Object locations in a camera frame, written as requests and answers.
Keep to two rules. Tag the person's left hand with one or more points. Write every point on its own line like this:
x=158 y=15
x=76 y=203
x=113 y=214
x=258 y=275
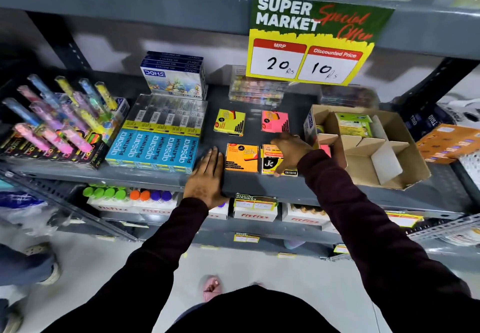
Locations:
x=204 y=184

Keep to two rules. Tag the person's right hand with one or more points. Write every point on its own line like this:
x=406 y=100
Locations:
x=294 y=151

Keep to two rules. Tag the person's left little finger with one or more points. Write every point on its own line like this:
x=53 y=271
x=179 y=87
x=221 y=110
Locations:
x=197 y=173

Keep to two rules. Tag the person's right thumb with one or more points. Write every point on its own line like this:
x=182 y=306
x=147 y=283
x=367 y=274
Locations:
x=280 y=168

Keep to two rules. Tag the person's left middle finger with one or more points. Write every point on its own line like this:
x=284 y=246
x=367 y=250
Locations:
x=213 y=161

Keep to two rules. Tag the multicoloured sticky note packet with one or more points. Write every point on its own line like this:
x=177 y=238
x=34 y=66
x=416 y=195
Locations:
x=270 y=162

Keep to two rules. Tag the person's left forearm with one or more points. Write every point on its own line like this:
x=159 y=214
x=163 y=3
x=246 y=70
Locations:
x=150 y=261

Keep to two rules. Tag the person's right forearm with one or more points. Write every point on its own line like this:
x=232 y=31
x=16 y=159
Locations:
x=375 y=231

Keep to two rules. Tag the orange sticky note packet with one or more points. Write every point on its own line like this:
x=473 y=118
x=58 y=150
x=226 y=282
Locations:
x=242 y=157

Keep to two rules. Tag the yellow sticky note packet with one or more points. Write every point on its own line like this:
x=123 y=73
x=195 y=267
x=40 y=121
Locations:
x=229 y=122

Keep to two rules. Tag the small shelf price label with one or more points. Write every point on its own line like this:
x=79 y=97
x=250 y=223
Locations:
x=246 y=238
x=341 y=248
x=255 y=203
x=404 y=219

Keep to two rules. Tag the white box with purple bottle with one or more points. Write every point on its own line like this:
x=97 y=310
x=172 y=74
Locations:
x=219 y=212

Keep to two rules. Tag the pink sticky note packet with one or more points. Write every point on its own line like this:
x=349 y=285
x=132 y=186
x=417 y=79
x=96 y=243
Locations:
x=275 y=121

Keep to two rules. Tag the row of blue pencil boxes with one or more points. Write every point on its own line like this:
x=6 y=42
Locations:
x=153 y=151

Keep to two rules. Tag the small pink note packet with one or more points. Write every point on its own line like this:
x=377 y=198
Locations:
x=326 y=150

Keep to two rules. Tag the white box with orange bottles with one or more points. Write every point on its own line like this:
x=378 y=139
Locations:
x=153 y=203

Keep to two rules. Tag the white box with brown bottles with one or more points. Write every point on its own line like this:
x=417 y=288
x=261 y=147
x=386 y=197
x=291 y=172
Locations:
x=305 y=214

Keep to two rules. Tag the white box with red print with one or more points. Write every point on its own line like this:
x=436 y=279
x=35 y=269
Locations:
x=255 y=214

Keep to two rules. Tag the row of silver pencil boxes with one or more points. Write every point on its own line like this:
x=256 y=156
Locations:
x=167 y=113

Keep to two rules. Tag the stack of clear pen cases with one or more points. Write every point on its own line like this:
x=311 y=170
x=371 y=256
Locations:
x=257 y=87

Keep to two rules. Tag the green sticky note packet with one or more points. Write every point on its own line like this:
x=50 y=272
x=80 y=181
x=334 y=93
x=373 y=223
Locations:
x=354 y=124

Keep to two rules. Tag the white box with green bottles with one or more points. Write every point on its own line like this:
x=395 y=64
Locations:
x=108 y=198

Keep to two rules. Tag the stack of blue crayon boxes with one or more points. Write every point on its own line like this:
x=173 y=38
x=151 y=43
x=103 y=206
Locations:
x=174 y=76

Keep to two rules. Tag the dark clear plastic case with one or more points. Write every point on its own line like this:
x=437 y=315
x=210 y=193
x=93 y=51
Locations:
x=348 y=96

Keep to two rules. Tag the brown cardboard divider box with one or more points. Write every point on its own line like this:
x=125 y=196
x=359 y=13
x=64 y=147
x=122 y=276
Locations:
x=378 y=149

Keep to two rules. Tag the person's pink shoe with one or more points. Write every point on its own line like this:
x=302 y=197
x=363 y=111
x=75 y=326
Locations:
x=212 y=287

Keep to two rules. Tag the green and yellow offer sign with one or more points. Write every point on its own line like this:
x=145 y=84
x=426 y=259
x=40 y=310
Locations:
x=315 y=40

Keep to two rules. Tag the person's black garment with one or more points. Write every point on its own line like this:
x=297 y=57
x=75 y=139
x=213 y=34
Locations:
x=255 y=312

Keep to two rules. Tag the display of pastel highlighter pens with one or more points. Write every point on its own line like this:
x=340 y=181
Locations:
x=56 y=119

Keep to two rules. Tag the stack of dark blue boxes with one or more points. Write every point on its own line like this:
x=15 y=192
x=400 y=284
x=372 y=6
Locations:
x=427 y=121

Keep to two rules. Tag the grey metal shelf rack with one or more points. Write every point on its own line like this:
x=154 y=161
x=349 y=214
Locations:
x=150 y=5

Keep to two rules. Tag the orange cardboard box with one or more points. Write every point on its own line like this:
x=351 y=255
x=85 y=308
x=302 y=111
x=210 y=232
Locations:
x=448 y=143

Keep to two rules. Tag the blue and clear plastic bag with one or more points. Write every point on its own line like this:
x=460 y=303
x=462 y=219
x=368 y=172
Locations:
x=22 y=205

